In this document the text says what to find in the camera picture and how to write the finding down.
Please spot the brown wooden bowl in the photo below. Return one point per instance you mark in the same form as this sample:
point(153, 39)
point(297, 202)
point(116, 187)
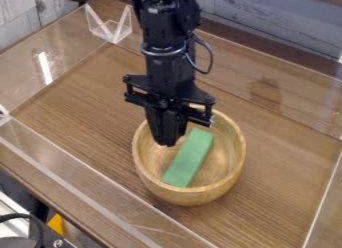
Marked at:
point(219, 173)

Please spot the green rectangular block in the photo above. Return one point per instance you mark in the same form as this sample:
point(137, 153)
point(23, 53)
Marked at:
point(189, 159)

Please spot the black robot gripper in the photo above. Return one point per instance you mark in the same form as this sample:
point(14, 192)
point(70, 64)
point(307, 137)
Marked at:
point(169, 95)

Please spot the clear acrylic tray walls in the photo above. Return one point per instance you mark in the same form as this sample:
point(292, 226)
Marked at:
point(68, 140)

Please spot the yellow label on equipment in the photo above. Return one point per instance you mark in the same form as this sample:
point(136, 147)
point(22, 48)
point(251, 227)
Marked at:
point(57, 224)

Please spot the black equipment with screw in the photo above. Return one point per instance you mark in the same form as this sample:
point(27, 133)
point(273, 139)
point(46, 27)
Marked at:
point(50, 237)

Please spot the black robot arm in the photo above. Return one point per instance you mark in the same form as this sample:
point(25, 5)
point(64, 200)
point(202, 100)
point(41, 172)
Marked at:
point(169, 22)

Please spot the clear acrylic corner bracket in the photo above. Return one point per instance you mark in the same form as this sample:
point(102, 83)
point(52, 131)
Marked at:
point(113, 31)

